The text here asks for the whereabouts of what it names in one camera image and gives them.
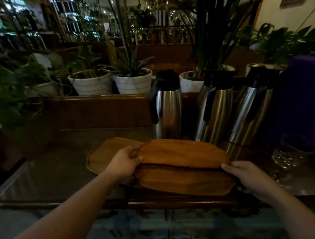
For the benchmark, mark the person's right hand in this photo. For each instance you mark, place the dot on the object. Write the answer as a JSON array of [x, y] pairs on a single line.
[[251, 177]]

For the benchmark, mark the person's left hand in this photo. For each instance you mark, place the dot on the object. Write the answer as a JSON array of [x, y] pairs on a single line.
[[120, 165]]

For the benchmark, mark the light rimmed wooden tray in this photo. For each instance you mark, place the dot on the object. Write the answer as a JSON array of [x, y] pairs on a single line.
[[105, 155]]

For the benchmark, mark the clear drinking glass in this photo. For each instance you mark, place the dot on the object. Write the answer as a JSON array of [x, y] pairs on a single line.
[[285, 157]]

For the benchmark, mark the dark brown wooden tray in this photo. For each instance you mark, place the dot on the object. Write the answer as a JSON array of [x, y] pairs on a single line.
[[184, 181]]

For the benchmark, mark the person's right forearm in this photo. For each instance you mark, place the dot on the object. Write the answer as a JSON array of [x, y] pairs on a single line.
[[290, 214]]

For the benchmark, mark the person's left forearm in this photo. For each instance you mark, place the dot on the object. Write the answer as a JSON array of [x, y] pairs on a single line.
[[73, 211]]

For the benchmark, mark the dark wooden countertop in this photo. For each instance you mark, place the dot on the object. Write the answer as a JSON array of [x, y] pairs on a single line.
[[61, 157]]

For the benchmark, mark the steel thermos jug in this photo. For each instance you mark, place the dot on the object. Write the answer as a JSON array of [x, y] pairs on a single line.
[[248, 113], [219, 113], [169, 110]]

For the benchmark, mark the wide white striped pot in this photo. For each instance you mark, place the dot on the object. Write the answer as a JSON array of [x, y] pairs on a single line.
[[91, 86]]

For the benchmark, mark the purple cloth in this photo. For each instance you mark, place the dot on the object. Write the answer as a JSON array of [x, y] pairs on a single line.
[[295, 98]]

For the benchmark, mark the spiky aloe plant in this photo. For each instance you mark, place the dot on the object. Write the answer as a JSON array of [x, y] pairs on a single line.
[[128, 64]]

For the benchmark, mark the plain white pot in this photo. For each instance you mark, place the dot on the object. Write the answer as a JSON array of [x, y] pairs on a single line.
[[189, 83]]

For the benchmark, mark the pale round pot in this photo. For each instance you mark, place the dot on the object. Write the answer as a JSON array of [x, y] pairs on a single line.
[[44, 89]]

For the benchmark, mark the small white pot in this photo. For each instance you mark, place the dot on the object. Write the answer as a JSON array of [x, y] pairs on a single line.
[[249, 69]]

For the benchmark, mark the small broad-leaf plant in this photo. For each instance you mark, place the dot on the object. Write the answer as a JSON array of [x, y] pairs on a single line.
[[85, 61]]

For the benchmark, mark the wooden booth partition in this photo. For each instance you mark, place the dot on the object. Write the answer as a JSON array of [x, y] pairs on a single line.
[[167, 54]]

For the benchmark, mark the trailing green vine plant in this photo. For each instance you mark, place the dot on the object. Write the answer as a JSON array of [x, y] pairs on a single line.
[[17, 86]]

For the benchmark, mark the bushy green leafy plant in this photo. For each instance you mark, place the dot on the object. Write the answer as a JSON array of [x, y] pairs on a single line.
[[278, 44]]

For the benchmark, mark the tall long-leaf plant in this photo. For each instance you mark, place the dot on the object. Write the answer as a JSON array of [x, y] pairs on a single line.
[[209, 37]]

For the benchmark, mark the framed wall picture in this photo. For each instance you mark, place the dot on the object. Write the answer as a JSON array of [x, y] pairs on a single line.
[[291, 2]]

